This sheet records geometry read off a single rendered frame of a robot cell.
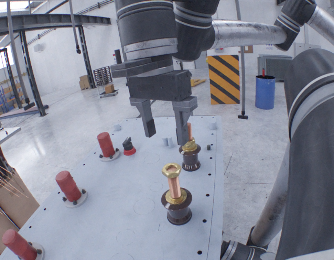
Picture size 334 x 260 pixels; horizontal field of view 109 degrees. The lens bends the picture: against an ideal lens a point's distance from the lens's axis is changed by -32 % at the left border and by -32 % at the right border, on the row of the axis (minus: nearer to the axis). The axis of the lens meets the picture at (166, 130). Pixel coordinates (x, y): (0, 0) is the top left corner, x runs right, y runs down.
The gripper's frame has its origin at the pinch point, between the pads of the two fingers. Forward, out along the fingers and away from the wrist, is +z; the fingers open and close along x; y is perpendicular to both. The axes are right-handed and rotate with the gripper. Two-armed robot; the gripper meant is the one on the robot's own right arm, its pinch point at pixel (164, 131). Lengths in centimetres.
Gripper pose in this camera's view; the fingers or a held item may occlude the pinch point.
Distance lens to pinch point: 39.7
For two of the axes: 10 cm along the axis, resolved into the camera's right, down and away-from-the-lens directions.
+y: 5.8, -4.4, 6.8
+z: 1.4, 8.8, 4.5
